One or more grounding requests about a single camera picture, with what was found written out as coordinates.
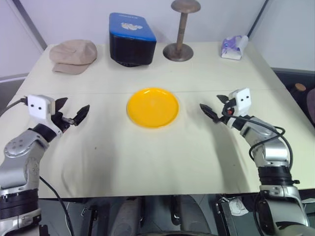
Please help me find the beige flat cap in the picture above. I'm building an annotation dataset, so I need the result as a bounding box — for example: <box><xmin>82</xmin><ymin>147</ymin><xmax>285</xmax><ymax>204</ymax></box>
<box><xmin>49</xmin><ymin>39</ymin><xmax>98</xmax><ymax>75</ymax></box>

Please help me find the blue and black box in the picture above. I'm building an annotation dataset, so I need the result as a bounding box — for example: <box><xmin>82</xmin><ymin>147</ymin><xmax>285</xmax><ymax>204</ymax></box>
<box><xmin>109</xmin><ymin>12</ymin><xmax>158</xmax><ymax>67</ymax></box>

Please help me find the grey metal frame post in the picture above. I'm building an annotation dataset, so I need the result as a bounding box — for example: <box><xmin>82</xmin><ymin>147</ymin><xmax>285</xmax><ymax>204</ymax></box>
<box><xmin>13</xmin><ymin>0</ymin><xmax>48</xmax><ymax>51</ymax></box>

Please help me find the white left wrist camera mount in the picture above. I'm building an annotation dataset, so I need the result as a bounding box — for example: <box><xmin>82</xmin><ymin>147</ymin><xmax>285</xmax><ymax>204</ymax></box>
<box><xmin>27</xmin><ymin>94</ymin><xmax>63</xmax><ymax>135</ymax></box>

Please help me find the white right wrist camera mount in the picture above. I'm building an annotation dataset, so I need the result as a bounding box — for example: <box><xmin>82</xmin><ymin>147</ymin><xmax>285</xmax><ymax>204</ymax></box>
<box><xmin>226</xmin><ymin>88</ymin><xmax>252</xmax><ymax>129</ymax></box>

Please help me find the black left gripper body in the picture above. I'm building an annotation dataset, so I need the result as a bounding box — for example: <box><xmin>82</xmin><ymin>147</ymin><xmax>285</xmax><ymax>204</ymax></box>
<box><xmin>51</xmin><ymin>111</ymin><xmax>76</xmax><ymax>134</ymax></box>

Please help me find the yellow round plate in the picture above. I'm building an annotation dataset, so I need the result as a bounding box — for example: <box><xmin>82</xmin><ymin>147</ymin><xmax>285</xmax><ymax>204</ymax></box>
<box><xmin>126</xmin><ymin>87</ymin><xmax>180</xmax><ymax>129</ymax></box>

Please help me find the cream tablecloth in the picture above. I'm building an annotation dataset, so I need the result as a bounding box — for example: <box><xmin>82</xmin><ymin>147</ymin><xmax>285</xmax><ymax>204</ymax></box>
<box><xmin>0</xmin><ymin>41</ymin><xmax>315</xmax><ymax>200</ymax></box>

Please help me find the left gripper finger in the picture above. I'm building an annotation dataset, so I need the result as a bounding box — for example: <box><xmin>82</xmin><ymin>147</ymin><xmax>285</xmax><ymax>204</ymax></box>
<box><xmin>73</xmin><ymin>104</ymin><xmax>91</xmax><ymax>127</ymax></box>
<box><xmin>54</xmin><ymin>97</ymin><xmax>68</xmax><ymax>115</ymax></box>

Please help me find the brown wooden hat stand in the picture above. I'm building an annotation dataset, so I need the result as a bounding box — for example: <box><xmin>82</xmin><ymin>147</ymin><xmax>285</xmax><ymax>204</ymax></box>
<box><xmin>162</xmin><ymin>0</ymin><xmax>194</xmax><ymax>62</ymax></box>

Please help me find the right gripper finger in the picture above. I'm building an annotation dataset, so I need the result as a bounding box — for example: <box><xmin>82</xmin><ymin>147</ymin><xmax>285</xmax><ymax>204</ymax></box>
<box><xmin>199</xmin><ymin>103</ymin><xmax>220</xmax><ymax>123</ymax></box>
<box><xmin>216</xmin><ymin>94</ymin><xmax>231</xmax><ymax>107</ymax></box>

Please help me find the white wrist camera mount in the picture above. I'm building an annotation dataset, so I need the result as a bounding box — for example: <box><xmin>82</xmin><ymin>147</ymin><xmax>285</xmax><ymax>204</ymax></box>
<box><xmin>226</xmin><ymin>88</ymin><xmax>252</xmax><ymax>129</ymax></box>
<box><xmin>27</xmin><ymin>94</ymin><xmax>63</xmax><ymax>135</ymax></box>

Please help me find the grey rounded shape under table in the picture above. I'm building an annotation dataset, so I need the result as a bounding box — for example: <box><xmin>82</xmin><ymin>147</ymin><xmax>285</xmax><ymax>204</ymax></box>
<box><xmin>115</xmin><ymin>198</ymin><xmax>143</xmax><ymax>236</ymax></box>

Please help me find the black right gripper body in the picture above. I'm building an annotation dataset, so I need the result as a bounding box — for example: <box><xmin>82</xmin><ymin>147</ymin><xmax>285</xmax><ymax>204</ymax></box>
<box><xmin>216</xmin><ymin>101</ymin><xmax>236</xmax><ymax>124</ymax></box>

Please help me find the black slanted frame post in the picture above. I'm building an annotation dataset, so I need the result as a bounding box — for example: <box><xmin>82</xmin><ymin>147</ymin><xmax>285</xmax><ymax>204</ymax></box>
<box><xmin>247</xmin><ymin>0</ymin><xmax>270</xmax><ymax>40</ymax></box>

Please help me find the black box with white sticker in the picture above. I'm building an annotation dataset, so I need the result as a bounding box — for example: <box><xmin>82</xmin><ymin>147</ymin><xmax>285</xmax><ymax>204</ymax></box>
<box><xmin>215</xmin><ymin>193</ymin><xmax>261</xmax><ymax>236</ymax></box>

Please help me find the white purple tissue pack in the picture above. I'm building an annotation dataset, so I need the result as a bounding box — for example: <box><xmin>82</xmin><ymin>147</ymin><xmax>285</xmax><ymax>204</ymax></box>
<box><xmin>220</xmin><ymin>34</ymin><xmax>249</xmax><ymax>60</ymax></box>

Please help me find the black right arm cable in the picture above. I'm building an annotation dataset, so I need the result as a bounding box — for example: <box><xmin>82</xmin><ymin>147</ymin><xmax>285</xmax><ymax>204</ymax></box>
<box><xmin>230</xmin><ymin>115</ymin><xmax>295</xmax><ymax>184</ymax></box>

